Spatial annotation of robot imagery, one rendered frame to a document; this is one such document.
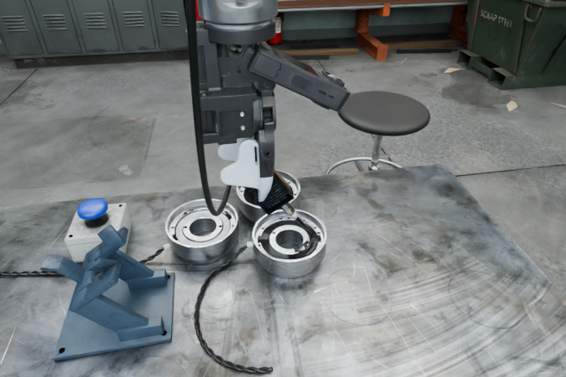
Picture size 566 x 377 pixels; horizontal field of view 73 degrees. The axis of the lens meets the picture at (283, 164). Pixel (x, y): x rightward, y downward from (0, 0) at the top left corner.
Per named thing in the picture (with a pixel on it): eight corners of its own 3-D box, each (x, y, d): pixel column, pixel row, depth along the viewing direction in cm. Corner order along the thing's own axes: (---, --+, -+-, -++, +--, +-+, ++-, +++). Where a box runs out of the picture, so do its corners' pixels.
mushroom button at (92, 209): (117, 220, 59) (109, 193, 56) (112, 238, 55) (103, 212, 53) (89, 222, 58) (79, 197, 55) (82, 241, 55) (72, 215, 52)
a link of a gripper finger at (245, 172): (223, 204, 47) (216, 135, 43) (270, 198, 48) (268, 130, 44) (224, 218, 45) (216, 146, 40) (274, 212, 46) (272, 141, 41)
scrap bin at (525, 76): (442, 55, 375) (461, -23, 336) (511, 52, 385) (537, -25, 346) (512, 100, 290) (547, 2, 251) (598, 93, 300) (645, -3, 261)
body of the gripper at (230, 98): (200, 118, 46) (186, 13, 39) (270, 113, 48) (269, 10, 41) (200, 151, 40) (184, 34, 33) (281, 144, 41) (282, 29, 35)
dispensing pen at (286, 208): (327, 233, 54) (256, 156, 44) (302, 248, 55) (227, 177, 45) (323, 222, 56) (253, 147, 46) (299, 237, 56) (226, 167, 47)
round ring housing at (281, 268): (321, 227, 61) (323, 208, 59) (328, 281, 52) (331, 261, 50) (254, 228, 61) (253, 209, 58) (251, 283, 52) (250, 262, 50)
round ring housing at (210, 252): (221, 209, 64) (220, 190, 62) (252, 248, 57) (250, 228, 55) (160, 233, 60) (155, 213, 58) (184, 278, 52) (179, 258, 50)
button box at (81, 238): (132, 224, 62) (125, 199, 59) (125, 257, 56) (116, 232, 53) (79, 229, 60) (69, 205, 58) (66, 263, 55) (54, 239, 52)
